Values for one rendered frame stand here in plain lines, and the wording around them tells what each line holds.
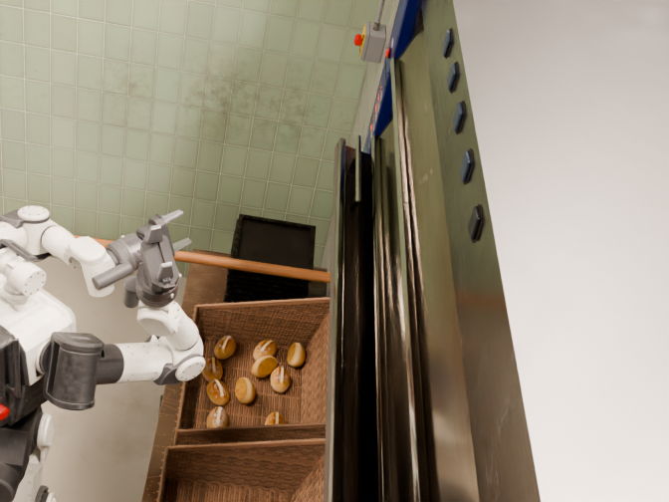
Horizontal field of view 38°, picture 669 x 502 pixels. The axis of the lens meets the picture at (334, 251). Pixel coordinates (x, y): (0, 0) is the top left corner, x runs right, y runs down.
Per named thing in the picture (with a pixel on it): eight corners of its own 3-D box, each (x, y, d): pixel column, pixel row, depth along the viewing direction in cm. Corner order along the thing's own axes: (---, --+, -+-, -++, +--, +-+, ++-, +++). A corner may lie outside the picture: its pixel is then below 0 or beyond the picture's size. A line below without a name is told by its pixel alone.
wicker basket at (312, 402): (328, 352, 343) (342, 294, 326) (328, 484, 300) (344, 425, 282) (189, 334, 337) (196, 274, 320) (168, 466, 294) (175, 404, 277)
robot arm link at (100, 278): (120, 268, 250) (82, 288, 245) (112, 233, 244) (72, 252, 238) (144, 287, 243) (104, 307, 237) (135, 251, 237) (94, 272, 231)
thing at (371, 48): (379, 50, 344) (385, 24, 338) (379, 64, 337) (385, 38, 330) (358, 46, 344) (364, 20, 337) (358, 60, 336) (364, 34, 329)
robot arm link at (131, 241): (149, 208, 250) (108, 228, 244) (168, 218, 243) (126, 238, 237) (161, 251, 256) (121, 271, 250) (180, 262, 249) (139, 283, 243)
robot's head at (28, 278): (22, 309, 216) (22, 278, 210) (-9, 285, 219) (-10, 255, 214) (46, 295, 220) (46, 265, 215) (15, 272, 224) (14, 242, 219)
